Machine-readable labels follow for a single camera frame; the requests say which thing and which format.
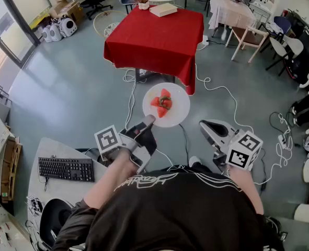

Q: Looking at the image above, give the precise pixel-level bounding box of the white pet carrier backpack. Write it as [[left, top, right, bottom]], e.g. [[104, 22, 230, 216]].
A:
[[49, 22, 63, 41], [59, 16, 78, 38], [42, 26, 54, 43]]

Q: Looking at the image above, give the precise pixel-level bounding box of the black keyboard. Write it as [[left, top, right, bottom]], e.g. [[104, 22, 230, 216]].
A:
[[38, 157, 95, 183]]

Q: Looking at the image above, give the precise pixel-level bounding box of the brown cardboard box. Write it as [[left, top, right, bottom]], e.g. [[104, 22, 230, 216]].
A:
[[49, 0, 84, 23]]

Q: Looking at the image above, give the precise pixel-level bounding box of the person's white shoe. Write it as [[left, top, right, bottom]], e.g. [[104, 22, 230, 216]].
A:
[[188, 155, 202, 167]]

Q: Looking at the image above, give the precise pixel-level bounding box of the white looped cable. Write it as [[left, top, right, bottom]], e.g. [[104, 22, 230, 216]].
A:
[[122, 69, 147, 131]]

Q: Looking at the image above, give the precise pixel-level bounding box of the beige closed book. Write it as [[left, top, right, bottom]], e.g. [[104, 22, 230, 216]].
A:
[[149, 3, 179, 18]]

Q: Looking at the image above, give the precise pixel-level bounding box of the table with red cloth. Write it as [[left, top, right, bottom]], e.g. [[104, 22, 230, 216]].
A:
[[103, 4, 205, 96]]

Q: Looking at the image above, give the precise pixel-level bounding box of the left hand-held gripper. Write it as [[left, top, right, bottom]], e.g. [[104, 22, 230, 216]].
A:
[[94, 115, 158, 175]]

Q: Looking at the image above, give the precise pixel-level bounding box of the grey curved desk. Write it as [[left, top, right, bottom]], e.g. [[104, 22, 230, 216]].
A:
[[27, 137, 110, 219]]

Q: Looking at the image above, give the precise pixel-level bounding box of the light wooden chair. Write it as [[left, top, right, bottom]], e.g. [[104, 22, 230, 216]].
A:
[[225, 26, 270, 64]]

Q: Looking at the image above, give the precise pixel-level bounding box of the black door frame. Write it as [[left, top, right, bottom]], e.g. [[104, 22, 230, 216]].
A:
[[0, 0, 42, 70]]

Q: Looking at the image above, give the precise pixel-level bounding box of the black floor cable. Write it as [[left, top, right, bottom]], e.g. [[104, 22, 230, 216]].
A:
[[178, 123, 191, 165]]

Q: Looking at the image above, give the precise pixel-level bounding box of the black round-back chair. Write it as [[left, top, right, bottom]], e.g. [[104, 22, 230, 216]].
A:
[[39, 198, 75, 249]]

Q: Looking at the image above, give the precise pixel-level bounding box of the white-clothed table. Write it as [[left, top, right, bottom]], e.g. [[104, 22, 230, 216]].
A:
[[208, 0, 257, 36]]

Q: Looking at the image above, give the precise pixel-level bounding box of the gold wire round chair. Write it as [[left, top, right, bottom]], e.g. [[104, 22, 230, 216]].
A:
[[93, 10, 129, 39]]

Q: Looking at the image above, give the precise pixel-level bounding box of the navy chair with white cloth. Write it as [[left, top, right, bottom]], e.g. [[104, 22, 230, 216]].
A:
[[258, 16, 292, 52]]

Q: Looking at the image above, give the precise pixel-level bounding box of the long white floor cable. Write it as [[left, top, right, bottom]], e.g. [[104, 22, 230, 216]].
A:
[[194, 63, 255, 135]]

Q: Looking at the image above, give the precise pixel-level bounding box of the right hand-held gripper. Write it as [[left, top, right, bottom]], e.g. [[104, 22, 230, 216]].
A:
[[199, 119, 264, 171]]

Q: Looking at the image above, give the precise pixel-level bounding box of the tangled white cable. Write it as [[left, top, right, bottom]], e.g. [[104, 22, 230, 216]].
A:
[[255, 113, 294, 186]]

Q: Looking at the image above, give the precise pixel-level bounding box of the person's right forearm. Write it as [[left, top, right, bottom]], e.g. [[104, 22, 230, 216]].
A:
[[226, 165, 265, 215]]

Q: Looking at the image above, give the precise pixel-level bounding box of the person's left forearm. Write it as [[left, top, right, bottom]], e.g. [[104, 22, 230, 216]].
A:
[[83, 149, 144, 210]]

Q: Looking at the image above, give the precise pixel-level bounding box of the white round plate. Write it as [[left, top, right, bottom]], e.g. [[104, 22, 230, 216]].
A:
[[142, 82, 191, 128]]

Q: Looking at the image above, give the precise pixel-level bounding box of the black-and-white patterned cushion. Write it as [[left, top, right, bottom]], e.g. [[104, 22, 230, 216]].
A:
[[104, 22, 121, 38]]

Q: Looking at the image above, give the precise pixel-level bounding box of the person's black printed shirt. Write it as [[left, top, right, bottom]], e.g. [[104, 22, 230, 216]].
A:
[[52, 165, 285, 251]]

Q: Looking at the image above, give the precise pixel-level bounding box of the white shell chair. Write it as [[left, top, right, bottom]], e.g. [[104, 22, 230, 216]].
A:
[[265, 34, 304, 77]]

